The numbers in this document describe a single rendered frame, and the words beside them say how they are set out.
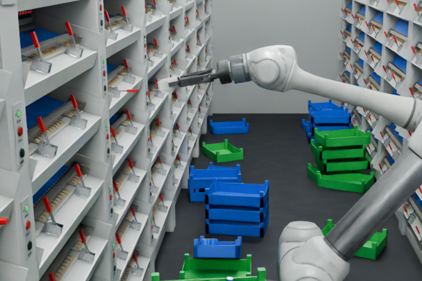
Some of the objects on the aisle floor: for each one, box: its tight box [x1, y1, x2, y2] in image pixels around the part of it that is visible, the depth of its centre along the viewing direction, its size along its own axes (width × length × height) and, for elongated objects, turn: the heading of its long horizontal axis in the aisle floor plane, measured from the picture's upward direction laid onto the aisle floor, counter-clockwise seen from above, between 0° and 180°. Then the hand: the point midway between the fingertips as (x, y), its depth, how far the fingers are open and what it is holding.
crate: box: [322, 219, 387, 260], centre depth 328 cm, size 30×20×8 cm
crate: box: [180, 253, 251, 280], centre depth 295 cm, size 30×20×8 cm
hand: (169, 83), depth 218 cm, fingers open, 3 cm apart
